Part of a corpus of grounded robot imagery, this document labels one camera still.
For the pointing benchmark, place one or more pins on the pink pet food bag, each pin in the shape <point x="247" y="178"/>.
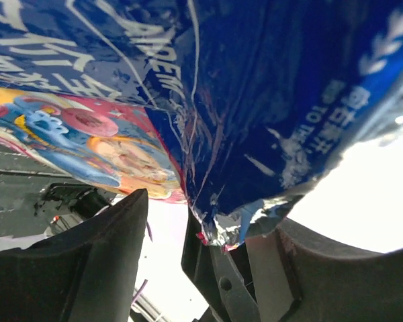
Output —
<point x="235" y="108"/>

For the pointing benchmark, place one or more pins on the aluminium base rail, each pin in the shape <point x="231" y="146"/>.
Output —
<point x="37" y="200"/>

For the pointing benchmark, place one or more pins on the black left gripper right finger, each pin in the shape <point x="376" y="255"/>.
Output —
<point x="294" y="274"/>

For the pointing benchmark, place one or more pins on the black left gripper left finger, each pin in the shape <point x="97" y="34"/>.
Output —
<point x="87" y="273"/>

